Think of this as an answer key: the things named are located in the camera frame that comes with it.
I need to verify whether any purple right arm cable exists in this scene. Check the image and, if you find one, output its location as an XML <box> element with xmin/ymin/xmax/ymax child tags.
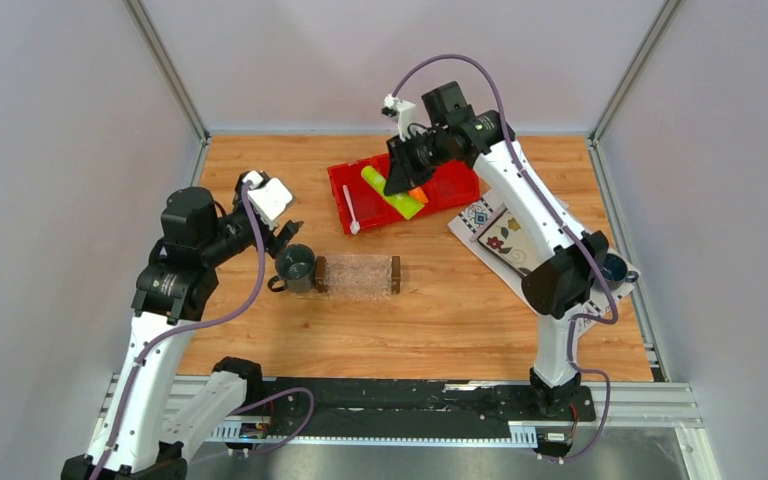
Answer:
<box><xmin>390</xmin><ymin>54</ymin><xmax>620</xmax><ymax>464</ymax></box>

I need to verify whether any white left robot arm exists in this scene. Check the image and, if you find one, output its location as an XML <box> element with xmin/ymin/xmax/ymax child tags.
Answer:
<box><xmin>61</xmin><ymin>172</ymin><xmax>301</xmax><ymax>479</ymax></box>

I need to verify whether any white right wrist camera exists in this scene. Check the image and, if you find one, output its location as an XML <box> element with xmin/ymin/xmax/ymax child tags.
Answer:
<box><xmin>381</xmin><ymin>94</ymin><xmax>417</xmax><ymax>141</ymax></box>

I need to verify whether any dark grey mug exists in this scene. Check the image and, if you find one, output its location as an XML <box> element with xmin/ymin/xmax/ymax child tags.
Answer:
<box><xmin>267</xmin><ymin>244</ymin><xmax>316</xmax><ymax>294</ymax></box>

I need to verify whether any green toothpaste tube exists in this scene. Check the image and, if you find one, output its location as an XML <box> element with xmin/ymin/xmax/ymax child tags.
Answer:
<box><xmin>360</xmin><ymin>165</ymin><xmax>426</xmax><ymax>221</ymax></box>

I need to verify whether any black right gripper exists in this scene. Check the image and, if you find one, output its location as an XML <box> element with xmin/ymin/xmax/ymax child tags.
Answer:
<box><xmin>385</xmin><ymin>129</ymin><xmax>452</xmax><ymax>196</ymax></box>

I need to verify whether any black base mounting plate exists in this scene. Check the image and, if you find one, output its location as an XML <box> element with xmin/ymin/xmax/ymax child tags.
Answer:
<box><xmin>245</xmin><ymin>377</ymin><xmax>597</xmax><ymax>440</ymax></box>

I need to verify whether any aluminium frame rail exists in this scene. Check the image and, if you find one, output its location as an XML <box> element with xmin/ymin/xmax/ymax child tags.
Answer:
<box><xmin>102</xmin><ymin>370</ymin><xmax>719</xmax><ymax>479</ymax></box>

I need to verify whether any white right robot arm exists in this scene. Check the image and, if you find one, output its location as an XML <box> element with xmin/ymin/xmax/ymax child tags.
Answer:
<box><xmin>381</xmin><ymin>82</ymin><xmax>609</xmax><ymax>419</ymax></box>

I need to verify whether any floral square plate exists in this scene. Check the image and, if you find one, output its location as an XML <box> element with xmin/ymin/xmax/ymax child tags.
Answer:
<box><xmin>477</xmin><ymin>209</ymin><xmax>543</xmax><ymax>277</ymax></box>

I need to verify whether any blue teacup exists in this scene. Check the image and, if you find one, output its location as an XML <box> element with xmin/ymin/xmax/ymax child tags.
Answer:
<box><xmin>601</xmin><ymin>253</ymin><xmax>639</xmax><ymax>291</ymax></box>

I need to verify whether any white toothbrush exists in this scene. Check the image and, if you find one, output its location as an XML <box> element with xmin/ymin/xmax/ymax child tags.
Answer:
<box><xmin>342</xmin><ymin>185</ymin><xmax>360</xmax><ymax>235</ymax></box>

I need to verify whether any orange toothpaste tube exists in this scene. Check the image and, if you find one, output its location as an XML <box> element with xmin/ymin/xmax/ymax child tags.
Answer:
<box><xmin>409</xmin><ymin>187</ymin><xmax>429</xmax><ymax>204</ymax></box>

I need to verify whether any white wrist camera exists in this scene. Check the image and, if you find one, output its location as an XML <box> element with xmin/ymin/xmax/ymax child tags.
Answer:
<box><xmin>241</xmin><ymin>171</ymin><xmax>295</xmax><ymax>230</ymax></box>
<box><xmin>381</xmin><ymin>94</ymin><xmax>417</xmax><ymax>141</ymax></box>

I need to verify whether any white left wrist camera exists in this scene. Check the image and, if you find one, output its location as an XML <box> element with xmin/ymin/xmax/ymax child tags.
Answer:
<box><xmin>241</xmin><ymin>171</ymin><xmax>295</xmax><ymax>230</ymax></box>

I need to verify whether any red three-compartment bin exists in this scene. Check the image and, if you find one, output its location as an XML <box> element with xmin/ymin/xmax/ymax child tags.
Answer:
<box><xmin>327</xmin><ymin>152</ymin><xmax>482</xmax><ymax>236</ymax></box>

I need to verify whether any clear textured acrylic tray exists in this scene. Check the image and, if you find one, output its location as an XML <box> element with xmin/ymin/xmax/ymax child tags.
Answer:
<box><xmin>293</xmin><ymin>254</ymin><xmax>404</xmax><ymax>302</ymax></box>

